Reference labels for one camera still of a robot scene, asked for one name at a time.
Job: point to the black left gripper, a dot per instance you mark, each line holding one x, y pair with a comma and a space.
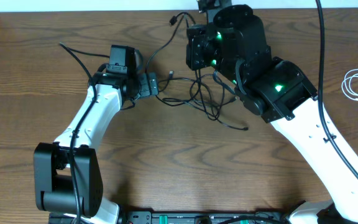
146, 89

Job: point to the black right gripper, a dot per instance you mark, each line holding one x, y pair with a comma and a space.
199, 60

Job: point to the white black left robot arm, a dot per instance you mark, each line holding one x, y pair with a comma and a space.
68, 182

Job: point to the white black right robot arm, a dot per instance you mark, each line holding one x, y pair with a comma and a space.
233, 43

